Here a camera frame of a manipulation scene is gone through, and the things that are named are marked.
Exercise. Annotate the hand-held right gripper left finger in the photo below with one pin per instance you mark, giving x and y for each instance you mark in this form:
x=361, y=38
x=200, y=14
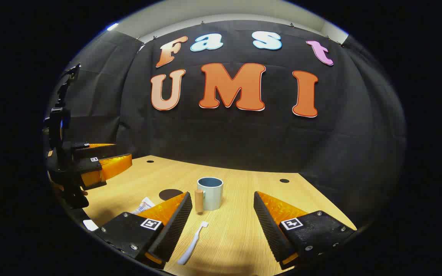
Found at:
x=175, y=226

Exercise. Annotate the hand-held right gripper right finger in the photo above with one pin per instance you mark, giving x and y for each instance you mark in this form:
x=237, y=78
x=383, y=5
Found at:
x=269, y=226

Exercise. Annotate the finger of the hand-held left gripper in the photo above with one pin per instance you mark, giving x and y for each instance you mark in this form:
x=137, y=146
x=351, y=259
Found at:
x=109, y=166
x=98, y=151

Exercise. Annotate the white toothbrush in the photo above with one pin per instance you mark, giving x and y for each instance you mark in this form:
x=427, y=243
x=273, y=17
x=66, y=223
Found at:
x=192, y=245

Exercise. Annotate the dark round coaster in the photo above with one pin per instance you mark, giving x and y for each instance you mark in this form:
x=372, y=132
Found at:
x=169, y=194

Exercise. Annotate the white toothpaste tube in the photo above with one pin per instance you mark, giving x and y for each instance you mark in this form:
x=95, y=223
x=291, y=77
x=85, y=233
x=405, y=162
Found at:
x=144, y=205

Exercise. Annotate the wooden desktop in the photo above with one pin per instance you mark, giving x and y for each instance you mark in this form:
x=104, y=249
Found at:
x=236, y=237

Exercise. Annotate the black backdrop cloth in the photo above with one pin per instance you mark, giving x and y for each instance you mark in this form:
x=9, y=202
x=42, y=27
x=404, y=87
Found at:
x=244, y=138

